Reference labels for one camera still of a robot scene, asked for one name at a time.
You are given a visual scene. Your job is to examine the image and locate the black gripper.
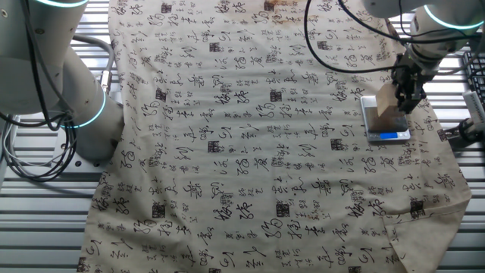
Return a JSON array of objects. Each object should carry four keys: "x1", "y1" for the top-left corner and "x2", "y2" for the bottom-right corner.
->
[{"x1": 391, "y1": 52, "x2": 433, "y2": 115}]

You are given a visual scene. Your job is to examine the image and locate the light wooden block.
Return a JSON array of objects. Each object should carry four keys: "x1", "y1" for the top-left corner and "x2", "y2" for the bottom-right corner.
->
[{"x1": 374, "y1": 82, "x2": 407, "y2": 119}]

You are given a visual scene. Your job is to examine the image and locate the silver digital scale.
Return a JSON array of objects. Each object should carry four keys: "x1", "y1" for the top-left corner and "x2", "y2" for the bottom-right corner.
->
[{"x1": 359, "y1": 94, "x2": 412, "y2": 143}]

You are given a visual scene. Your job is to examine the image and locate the white ribbed box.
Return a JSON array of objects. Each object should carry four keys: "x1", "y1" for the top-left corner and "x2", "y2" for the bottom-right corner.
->
[{"x1": 462, "y1": 89, "x2": 485, "y2": 124}]

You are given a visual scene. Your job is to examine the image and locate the black keyboard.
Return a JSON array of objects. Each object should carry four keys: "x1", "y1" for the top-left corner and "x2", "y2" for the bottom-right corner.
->
[{"x1": 462, "y1": 51, "x2": 485, "y2": 111}]

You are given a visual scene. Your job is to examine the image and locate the beige calligraphy print cloth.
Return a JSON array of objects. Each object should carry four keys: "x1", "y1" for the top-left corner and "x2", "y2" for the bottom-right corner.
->
[{"x1": 77, "y1": 0, "x2": 473, "y2": 273}]

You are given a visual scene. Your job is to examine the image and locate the black camera on stand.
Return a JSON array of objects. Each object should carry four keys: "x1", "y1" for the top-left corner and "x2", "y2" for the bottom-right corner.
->
[{"x1": 445, "y1": 117, "x2": 485, "y2": 151}]

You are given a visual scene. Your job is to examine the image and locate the black camera cable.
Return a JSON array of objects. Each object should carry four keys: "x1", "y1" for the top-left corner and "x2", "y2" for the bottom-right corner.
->
[{"x1": 336, "y1": 0, "x2": 485, "y2": 46}]

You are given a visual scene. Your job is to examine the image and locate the long black cable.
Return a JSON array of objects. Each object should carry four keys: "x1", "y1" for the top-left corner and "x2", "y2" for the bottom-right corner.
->
[{"x1": 302, "y1": 0, "x2": 407, "y2": 74}]

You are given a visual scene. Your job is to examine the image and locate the thick grey cable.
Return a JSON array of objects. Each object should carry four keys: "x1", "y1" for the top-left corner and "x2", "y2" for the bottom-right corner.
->
[{"x1": 71, "y1": 33, "x2": 115, "y2": 96}]

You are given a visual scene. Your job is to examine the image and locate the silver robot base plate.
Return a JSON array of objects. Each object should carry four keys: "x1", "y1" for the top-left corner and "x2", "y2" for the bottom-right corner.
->
[{"x1": 51, "y1": 113, "x2": 124, "y2": 172}]

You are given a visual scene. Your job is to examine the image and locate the black and grey cable bundle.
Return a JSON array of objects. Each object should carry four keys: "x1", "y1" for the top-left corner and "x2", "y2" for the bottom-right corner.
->
[{"x1": 0, "y1": 108, "x2": 77, "y2": 184}]

